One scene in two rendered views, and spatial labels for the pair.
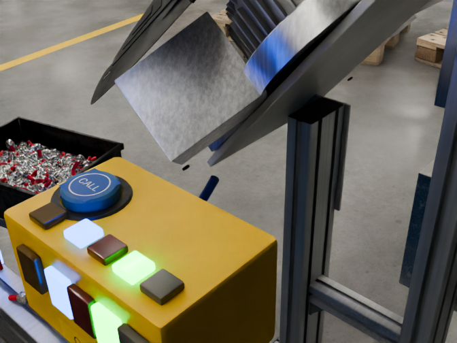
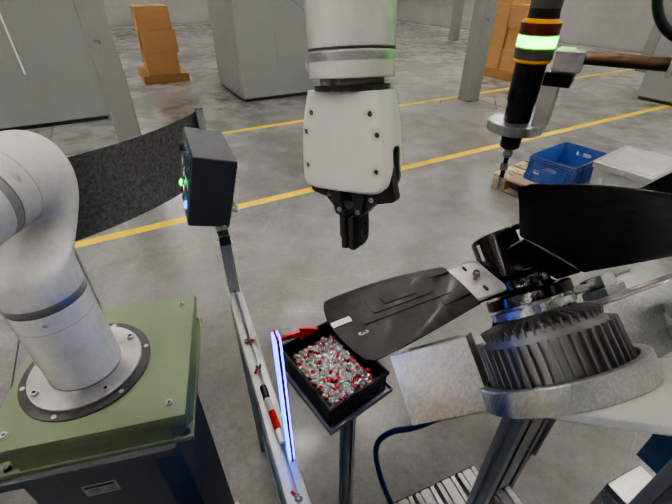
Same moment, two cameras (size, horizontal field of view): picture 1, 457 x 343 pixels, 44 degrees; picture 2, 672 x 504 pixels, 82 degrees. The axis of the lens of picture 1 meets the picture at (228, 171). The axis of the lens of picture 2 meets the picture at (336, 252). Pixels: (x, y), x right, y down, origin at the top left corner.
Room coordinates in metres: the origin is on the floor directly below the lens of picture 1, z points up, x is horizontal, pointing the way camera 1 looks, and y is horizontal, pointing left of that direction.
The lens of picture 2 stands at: (0.19, 0.03, 1.60)
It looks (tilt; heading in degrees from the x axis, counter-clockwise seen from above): 35 degrees down; 25
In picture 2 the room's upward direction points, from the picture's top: straight up
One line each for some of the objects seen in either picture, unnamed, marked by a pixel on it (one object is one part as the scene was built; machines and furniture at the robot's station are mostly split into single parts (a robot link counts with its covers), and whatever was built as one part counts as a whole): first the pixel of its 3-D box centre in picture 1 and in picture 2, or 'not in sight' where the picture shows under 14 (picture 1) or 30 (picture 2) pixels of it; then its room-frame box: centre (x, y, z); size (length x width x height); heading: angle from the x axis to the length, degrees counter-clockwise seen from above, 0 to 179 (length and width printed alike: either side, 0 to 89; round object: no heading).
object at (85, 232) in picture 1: (83, 233); not in sight; (0.28, 0.09, 1.08); 0.02 x 0.02 x 0.01; 47
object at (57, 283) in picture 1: (60, 292); not in sight; (0.26, 0.11, 1.04); 0.02 x 0.01 x 0.03; 47
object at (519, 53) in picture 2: not in sight; (533, 52); (0.76, 0.03, 1.53); 0.04 x 0.04 x 0.01
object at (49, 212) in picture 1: (47, 215); not in sight; (0.30, 0.12, 1.08); 0.02 x 0.02 x 0.01; 47
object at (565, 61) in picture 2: not in sight; (532, 91); (0.76, 0.02, 1.49); 0.09 x 0.07 x 0.10; 82
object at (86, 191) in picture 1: (91, 192); not in sight; (0.32, 0.09, 1.08); 0.04 x 0.04 x 0.02
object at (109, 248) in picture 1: (107, 249); not in sight; (0.26, 0.07, 1.08); 0.02 x 0.02 x 0.01; 47
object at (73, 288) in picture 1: (83, 311); not in sight; (0.25, 0.09, 1.04); 0.02 x 0.01 x 0.03; 47
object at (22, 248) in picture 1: (32, 269); not in sight; (0.29, 0.13, 1.04); 0.02 x 0.01 x 0.03; 47
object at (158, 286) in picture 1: (162, 286); not in sight; (0.23, 0.04, 1.08); 0.02 x 0.02 x 0.01; 47
